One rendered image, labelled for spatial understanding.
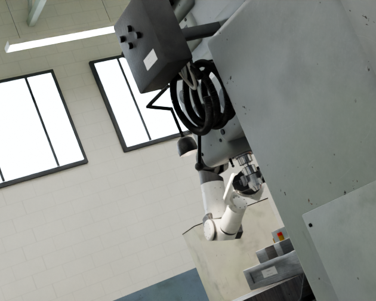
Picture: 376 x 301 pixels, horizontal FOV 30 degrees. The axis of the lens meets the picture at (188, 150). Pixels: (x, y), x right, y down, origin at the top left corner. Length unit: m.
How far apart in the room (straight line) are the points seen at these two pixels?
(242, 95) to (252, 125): 0.08
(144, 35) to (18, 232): 8.07
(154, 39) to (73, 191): 8.39
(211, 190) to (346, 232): 1.14
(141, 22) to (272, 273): 0.89
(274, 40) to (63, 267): 8.37
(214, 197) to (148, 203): 7.79
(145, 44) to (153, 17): 0.08
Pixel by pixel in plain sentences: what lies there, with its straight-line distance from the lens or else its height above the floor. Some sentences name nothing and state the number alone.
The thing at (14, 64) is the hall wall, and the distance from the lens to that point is 10.62.
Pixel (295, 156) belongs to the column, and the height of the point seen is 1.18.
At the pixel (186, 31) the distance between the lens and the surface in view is 1.93.
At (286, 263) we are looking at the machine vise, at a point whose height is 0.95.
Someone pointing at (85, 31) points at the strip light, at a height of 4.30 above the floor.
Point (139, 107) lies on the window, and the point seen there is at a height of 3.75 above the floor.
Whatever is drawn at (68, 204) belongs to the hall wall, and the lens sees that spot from 10.04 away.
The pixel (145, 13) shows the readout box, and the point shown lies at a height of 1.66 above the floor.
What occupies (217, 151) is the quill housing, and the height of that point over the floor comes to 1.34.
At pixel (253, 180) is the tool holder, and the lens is 2.20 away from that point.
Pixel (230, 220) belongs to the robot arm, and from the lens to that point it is 2.53.
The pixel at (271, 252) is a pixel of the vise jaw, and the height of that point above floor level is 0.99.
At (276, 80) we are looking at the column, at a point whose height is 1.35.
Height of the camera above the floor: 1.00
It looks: 10 degrees up
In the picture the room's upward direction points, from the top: 22 degrees counter-clockwise
